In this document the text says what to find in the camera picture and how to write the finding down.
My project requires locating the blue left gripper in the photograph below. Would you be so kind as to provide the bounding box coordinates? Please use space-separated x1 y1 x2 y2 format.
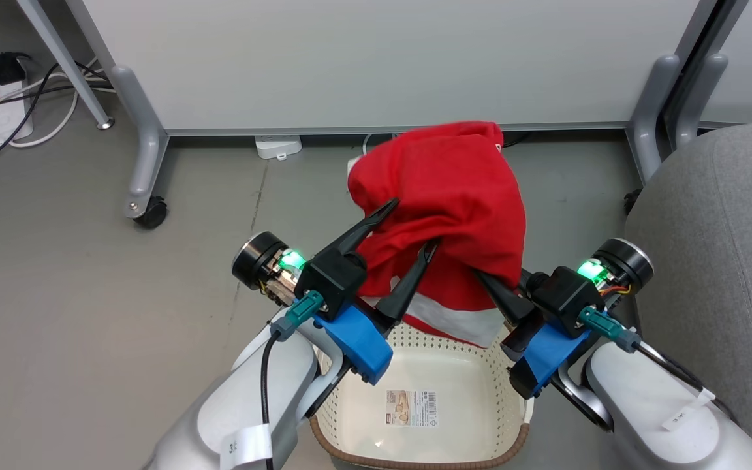
315 199 440 386

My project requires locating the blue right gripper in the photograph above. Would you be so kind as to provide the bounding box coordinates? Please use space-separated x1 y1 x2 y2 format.
477 268 592 400

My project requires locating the red cloth garment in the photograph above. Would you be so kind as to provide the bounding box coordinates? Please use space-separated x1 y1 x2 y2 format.
347 120 528 349

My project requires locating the grey fabric chair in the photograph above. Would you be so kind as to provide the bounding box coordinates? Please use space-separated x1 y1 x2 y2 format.
623 121 752 470

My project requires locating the cream perforated laundry basket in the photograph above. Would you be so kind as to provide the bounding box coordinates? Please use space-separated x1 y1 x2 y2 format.
309 319 535 470

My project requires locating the printed basket label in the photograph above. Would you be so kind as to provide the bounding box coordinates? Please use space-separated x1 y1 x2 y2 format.
385 389 438 429

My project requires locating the white floor adapter box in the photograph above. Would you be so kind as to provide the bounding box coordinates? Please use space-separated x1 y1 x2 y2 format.
255 134 304 161

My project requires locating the wide white partition panel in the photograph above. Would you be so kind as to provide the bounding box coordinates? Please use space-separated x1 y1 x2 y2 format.
66 0 721 138

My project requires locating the grey partition foot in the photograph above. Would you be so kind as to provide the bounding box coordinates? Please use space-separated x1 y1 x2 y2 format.
110 64 170 220
626 54 682 185
675 52 730 149

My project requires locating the grey table leg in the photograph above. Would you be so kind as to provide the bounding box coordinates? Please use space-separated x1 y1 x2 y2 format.
16 0 116 131

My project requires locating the white power strip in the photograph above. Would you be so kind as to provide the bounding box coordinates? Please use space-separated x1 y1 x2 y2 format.
0 65 35 147

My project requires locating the black power plug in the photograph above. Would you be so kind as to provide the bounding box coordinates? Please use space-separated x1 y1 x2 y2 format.
0 52 29 86

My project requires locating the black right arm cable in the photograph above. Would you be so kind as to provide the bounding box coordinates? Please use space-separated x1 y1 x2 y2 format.
577 307 737 418

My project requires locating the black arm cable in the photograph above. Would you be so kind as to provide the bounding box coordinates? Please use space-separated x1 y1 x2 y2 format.
259 291 326 470
577 307 737 418

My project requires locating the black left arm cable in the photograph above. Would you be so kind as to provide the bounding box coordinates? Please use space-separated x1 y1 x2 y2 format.
259 291 326 470

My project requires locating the white power cable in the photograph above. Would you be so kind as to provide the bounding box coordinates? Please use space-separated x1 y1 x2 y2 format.
0 57 116 149

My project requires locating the black power cable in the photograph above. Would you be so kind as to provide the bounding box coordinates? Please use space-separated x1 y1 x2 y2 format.
0 60 114 174

